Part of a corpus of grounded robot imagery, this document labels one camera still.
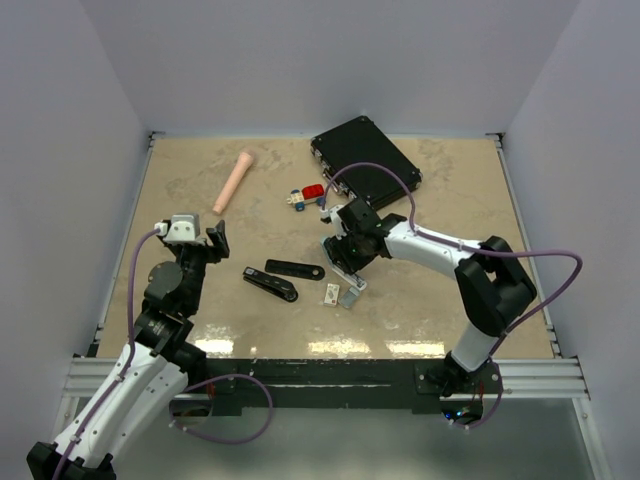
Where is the white staple box sleeve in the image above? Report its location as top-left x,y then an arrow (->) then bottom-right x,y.
323,283 -> 340,306

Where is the staple tray with staples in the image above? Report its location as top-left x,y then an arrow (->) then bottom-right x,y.
338,288 -> 360,309

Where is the black stapler base plate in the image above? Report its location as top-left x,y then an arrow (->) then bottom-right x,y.
265,259 -> 325,281

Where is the black stapler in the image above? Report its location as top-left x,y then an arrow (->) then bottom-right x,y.
242,267 -> 299,303

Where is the light blue stapler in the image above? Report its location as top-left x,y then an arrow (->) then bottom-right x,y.
321,238 -> 368,292

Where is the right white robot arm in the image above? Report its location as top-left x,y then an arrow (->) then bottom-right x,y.
320,199 -> 537,393

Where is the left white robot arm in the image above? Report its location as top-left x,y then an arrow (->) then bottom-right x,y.
27,214 -> 230,479

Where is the red white toy car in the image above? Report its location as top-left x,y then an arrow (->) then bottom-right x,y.
286,184 -> 325,212

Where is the pink plastic flashlight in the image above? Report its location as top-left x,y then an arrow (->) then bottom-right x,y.
212,151 -> 255,215

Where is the black metal-edged briefcase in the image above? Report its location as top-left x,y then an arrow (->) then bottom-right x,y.
310,116 -> 422,210

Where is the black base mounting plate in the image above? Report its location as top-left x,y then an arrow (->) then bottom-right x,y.
171,358 -> 502,419

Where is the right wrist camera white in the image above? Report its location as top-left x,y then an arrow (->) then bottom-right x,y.
319,204 -> 346,239

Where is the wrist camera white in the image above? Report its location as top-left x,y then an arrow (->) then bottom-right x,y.
154,213 -> 206,245
319,204 -> 346,239

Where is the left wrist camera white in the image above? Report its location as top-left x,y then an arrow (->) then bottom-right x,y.
154,213 -> 206,245

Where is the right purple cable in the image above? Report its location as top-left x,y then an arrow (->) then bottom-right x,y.
319,162 -> 585,432

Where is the aluminium frame rail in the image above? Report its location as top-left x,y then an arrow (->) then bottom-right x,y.
497,358 -> 590,400

